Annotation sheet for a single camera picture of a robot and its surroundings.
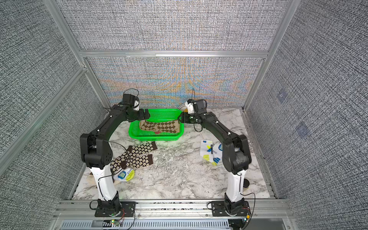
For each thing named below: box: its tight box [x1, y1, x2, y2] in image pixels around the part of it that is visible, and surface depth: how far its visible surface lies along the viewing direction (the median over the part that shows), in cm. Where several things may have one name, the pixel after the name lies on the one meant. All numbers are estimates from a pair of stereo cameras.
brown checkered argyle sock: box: [139, 120, 181, 135], surface depth 106 cm
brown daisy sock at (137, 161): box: [119, 154, 154, 170], surface depth 92 cm
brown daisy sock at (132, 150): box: [110, 140, 158, 173], surface depth 97 cm
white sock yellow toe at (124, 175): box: [113, 167, 136, 183], surface depth 85 cm
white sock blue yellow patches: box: [200, 139, 214, 163], surface depth 95 cm
